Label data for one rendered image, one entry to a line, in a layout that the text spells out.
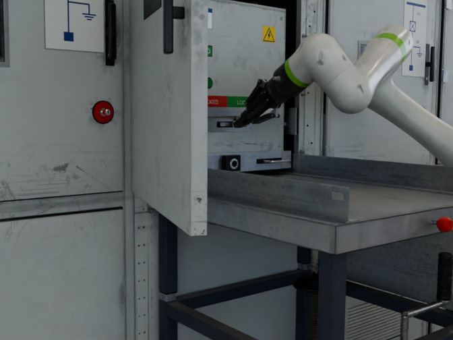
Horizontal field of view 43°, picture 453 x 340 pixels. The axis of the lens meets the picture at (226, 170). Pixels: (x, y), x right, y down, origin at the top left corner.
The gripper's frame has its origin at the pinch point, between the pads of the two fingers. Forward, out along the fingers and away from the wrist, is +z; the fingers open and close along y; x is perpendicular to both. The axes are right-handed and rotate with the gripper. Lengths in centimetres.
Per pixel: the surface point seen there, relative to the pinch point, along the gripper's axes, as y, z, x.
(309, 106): -5.2, 0.2, 31.5
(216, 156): 6.7, 10.8, -5.6
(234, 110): -4.0, 1.4, -1.2
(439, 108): -5, -1, 109
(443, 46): -27, -14, 108
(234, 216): 36, -20, -32
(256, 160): 8.5, 11.8, 10.6
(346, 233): 50, -46, -29
